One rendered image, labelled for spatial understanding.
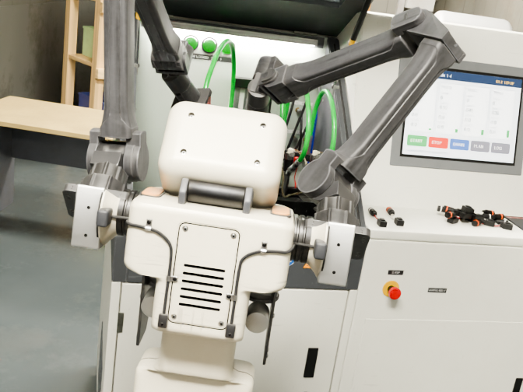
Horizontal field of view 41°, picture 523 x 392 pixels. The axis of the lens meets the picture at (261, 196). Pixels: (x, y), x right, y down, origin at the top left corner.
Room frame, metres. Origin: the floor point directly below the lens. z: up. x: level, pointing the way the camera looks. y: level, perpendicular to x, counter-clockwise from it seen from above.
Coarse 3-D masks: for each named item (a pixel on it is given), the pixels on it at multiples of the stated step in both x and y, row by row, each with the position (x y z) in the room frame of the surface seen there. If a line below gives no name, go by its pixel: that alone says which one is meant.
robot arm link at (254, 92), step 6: (258, 72) 1.71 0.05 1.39; (258, 78) 1.70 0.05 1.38; (252, 84) 1.68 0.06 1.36; (252, 90) 1.67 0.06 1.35; (258, 90) 1.66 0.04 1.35; (252, 96) 1.67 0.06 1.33; (258, 96) 1.66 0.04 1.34; (264, 96) 1.66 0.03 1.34; (252, 102) 1.68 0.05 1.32; (258, 102) 1.67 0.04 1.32; (264, 102) 1.68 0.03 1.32; (258, 108) 1.69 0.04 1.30
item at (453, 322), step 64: (384, 64) 2.18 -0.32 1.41; (512, 64) 2.31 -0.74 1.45; (384, 192) 2.10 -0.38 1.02; (448, 192) 2.16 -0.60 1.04; (512, 192) 2.22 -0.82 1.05; (384, 256) 1.86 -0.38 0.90; (448, 256) 1.91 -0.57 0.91; (512, 256) 1.97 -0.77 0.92; (384, 320) 1.87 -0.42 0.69; (448, 320) 1.93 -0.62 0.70; (512, 320) 1.98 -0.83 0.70; (384, 384) 1.88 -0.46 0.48; (448, 384) 1.94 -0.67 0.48; (512, 384) 2.00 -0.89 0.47
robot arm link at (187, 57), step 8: (184, 40) 1.79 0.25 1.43; (192, 48) 1.81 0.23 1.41; (152, 56) 1.69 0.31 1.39; (184, 56) 1.68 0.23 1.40; (152, 64) 1.69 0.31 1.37; (184, 64) 1.68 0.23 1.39; (160, 72) 1.71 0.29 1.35; (168, 72) 1.71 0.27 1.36; (176, 72) 1.71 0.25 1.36; (184, 72) 1.70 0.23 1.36
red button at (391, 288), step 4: (384, 284) 1.87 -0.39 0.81; (388, 284) 1.87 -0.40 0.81; (392, 284) 1.87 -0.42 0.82; (396, 284) 1.87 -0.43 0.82; (384, 288) 1.87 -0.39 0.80; (388, 288) 1.86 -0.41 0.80; (392, 288) 1.84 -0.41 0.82; (396, 288) 1.84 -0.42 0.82; (384, 292) 1.87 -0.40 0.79; (388, 292) 1.84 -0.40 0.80; (392, 292) 1.83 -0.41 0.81; (396, 292) 1.83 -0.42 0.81; (400, 292) 1.84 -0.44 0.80; (388, 296) 1.87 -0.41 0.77; (392, 296) 1.83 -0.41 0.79; (396, 296) 1.84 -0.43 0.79
